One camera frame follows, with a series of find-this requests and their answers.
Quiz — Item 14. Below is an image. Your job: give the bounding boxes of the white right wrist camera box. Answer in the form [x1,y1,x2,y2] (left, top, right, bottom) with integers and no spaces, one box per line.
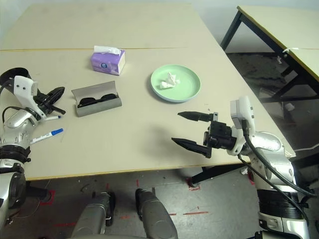
[229,96,256,156]

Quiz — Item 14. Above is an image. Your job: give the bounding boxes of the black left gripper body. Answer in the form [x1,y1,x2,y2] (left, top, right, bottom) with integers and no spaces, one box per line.
[34,91,52,114]

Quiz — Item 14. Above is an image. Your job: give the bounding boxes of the black table foot bar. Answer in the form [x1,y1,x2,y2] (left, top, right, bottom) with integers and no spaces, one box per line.
[24,181,54,202]
[190,149,319,189]

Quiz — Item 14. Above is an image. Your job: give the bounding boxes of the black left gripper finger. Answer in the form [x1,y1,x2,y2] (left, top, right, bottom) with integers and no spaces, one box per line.
[50,105,67,116]
[47,86,66,106]

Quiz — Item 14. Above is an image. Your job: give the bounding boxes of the black plastic cup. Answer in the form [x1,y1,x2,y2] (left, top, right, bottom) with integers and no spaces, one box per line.
[0,67,33,100]

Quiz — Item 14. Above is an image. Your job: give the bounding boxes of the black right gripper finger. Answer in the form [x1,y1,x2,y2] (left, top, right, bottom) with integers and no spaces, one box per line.
[177,111,219,123]
[171,136,212,159]

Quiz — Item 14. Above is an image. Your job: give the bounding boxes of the white tissue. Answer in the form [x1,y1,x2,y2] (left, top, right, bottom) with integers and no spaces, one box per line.
[159,72,180,90]

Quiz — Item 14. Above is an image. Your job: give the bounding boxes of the black sunglasses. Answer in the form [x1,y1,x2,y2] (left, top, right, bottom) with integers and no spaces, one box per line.
[77,93,119,108]

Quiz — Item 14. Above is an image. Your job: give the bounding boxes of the purple tissue pack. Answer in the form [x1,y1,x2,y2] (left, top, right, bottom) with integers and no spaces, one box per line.
[90,45,126,76]

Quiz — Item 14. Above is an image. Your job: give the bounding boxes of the grey robot left leg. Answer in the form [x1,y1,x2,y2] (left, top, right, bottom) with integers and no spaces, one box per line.
[72,191,117,239]

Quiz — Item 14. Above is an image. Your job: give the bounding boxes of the neighbouring table black frame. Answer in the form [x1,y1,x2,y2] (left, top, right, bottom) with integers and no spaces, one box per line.
[220,5,319,118]

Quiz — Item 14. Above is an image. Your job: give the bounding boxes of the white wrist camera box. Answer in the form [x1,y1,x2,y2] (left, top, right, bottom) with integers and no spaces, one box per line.
[229,96,256,156]
[13,75,47,122]

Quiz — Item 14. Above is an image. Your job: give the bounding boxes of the grey robot leg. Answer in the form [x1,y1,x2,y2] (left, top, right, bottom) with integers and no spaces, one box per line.
[72,191,117,239]
[135,188,178,239]

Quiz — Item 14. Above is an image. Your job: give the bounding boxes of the grey robot right leg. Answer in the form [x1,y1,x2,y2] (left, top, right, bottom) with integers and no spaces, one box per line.
[135,188,178,239]

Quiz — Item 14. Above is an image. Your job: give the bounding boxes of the green plate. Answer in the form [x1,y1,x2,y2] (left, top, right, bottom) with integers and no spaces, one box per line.
[150,64,201,103]

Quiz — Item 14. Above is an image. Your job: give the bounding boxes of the grey glasses case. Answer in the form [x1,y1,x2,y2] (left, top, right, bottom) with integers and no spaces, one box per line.
[71,81,123,118]

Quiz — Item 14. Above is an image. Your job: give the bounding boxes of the white marker blue cap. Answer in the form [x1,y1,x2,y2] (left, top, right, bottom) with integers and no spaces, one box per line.
[30,128,64,145]

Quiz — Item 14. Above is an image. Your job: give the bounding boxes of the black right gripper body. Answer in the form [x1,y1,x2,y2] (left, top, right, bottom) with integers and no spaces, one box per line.
[203,120,237,150]

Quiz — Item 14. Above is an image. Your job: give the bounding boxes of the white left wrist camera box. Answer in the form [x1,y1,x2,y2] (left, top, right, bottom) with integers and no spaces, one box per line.
[13,75,47,122]

